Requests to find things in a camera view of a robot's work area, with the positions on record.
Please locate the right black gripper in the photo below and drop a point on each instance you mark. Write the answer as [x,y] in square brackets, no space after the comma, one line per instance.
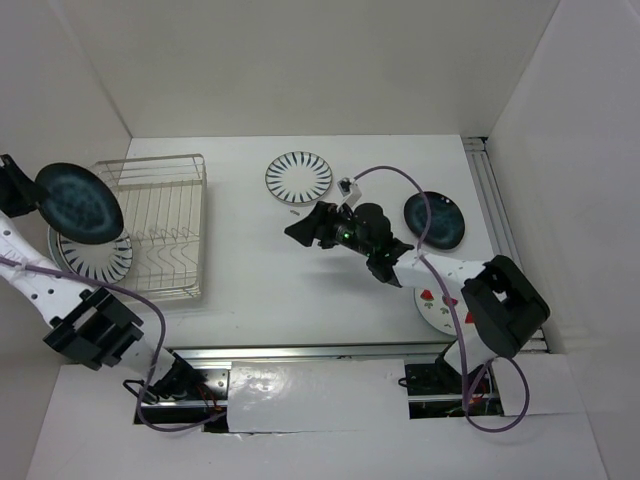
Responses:
[319,223]

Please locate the blue striped plate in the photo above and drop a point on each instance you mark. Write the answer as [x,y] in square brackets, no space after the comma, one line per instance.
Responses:
[298,178]
[109,262]

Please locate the dark blue glazed plate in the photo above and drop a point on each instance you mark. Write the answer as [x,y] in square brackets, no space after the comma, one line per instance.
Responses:
[79,205]
[447,226]

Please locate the strawberry pattern plate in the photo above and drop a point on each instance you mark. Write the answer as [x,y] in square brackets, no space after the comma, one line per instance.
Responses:
[437,313]
[54,249]

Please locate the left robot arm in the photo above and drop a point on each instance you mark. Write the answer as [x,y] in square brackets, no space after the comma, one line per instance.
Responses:
[88,324]

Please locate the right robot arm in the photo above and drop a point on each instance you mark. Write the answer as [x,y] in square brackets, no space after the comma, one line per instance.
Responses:
[494,308]

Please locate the white glossy cover sheet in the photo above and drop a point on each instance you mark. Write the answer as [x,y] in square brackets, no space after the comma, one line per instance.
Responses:
[316,396]

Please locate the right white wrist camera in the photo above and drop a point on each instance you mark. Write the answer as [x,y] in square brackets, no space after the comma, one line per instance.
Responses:
[350,191]

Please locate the white wire dish rack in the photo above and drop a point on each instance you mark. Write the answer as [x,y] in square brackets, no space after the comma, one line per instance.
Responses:
[163,201]

